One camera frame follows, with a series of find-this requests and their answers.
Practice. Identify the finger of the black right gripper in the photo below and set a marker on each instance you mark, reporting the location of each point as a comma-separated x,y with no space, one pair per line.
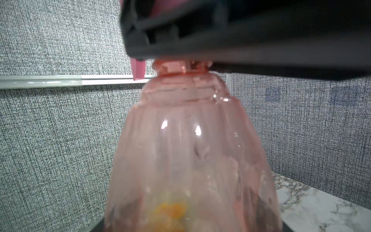
328,74
277,33

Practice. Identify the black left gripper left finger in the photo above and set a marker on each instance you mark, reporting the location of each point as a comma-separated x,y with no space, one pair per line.
95,227

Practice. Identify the grey pink spray nozzle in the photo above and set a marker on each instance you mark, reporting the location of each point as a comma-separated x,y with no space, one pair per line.
139,68

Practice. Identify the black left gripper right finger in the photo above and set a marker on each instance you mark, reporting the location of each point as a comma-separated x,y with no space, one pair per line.
286,228

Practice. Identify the translucent pink spray bottle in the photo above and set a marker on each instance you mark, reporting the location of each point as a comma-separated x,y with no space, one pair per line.
189,160

